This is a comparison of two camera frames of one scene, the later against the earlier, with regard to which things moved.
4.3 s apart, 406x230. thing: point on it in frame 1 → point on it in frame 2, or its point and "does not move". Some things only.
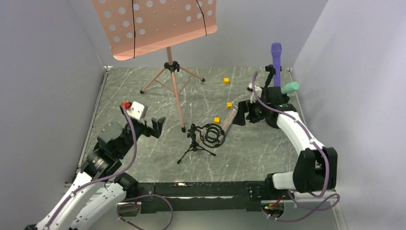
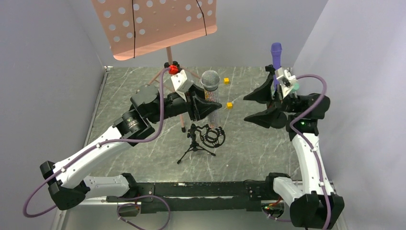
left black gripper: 147,127 → 193,103
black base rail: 203,196 does not move
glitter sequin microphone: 230,117 → 210,81
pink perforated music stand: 134,27 does not move
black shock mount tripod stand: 212,135 does not move
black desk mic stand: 271,69 does not move
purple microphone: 276,49 does not move
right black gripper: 252,112 → 277,103
